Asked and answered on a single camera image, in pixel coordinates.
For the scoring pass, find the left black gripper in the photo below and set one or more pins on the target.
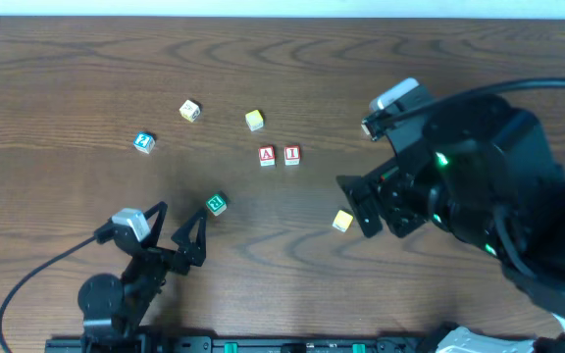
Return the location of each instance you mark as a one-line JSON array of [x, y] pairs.
[[163, 255]]

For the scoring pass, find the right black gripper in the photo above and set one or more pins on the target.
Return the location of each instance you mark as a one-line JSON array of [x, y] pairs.
[[378, 197]]

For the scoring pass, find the red letter I block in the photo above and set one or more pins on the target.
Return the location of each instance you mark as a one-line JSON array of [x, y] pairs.
[[292, 155]]

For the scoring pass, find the red letter A block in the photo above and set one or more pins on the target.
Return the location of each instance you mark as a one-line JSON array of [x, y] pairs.
[[267, 156]]

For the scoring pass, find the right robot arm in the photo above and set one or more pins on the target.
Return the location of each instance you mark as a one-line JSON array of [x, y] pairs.
[[478, 168]]

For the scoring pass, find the yellow block near right arm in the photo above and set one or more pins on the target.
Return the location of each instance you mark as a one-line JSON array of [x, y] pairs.
[[342, 221]]

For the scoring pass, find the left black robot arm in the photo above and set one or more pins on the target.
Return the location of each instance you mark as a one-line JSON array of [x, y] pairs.
[[113, 307]]

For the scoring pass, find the green number 2 block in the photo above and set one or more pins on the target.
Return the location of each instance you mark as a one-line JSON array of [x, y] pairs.
[[216, 204]]

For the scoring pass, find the blue number 2 block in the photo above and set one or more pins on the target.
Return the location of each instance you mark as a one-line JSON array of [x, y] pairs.
[[144, 142]]

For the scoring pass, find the cream yellow picture block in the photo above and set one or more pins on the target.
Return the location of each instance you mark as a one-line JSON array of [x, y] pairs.
[[190, 110]]

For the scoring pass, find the yellow top wooden block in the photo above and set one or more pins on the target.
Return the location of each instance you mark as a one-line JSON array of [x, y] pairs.
[[254, 120]]

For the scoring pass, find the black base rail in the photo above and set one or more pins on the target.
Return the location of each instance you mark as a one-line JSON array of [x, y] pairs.
[[243, 344]]

